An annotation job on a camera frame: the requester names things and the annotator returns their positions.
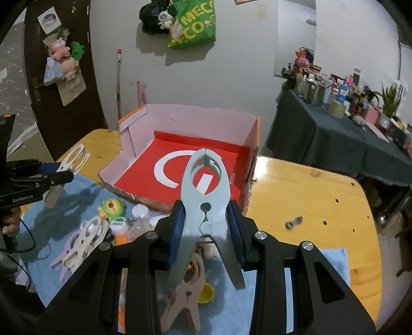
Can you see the small metal nut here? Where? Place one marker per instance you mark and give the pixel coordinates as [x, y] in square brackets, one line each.
[291, 224]

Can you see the potted green plant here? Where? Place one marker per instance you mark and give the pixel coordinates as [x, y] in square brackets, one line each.
[391, 99]

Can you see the beige pink plastic clamp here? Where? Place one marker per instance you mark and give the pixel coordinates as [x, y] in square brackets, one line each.
[185, 298]

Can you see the green label white cap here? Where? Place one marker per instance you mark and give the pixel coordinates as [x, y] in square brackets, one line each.
[119, 226]

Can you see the green shopping bag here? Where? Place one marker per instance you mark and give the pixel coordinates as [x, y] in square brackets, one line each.
[193, 24]

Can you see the lilac plastic clamp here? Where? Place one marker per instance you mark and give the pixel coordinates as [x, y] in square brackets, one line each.
[58, 262]

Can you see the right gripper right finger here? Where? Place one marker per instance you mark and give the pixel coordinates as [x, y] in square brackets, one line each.
[297, 290]

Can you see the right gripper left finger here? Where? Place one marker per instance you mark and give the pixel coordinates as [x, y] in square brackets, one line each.
[88, 303]

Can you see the dark cloth side table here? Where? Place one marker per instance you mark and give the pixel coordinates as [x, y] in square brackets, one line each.
[310, 135]

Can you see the yellow lid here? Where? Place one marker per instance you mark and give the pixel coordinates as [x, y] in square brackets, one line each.
[207, 294]

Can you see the green yellow bear toy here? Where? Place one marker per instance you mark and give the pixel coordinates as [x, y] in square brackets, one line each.
[111, 209]

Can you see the white plastic clamp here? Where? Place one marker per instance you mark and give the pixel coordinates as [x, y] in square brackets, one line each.
[74, 161]

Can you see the mop handle pole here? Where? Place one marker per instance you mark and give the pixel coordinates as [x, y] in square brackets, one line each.
[118, 84]

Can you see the grey plastic clamp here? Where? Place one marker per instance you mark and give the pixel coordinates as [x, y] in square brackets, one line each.
[208, 215]

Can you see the white bottle cap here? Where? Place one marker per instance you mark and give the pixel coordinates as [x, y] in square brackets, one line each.
[140, 211]

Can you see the cream plastic clamp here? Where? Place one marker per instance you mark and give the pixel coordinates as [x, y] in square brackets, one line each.
[92, 233]

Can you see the pink bunny plush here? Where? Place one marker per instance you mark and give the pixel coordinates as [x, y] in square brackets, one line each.
[301, 62]

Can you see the blue terry towel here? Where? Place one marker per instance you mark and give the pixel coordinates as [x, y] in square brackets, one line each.
[48, 229]

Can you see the person left hand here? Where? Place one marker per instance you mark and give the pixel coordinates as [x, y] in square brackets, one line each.
[11, 221]

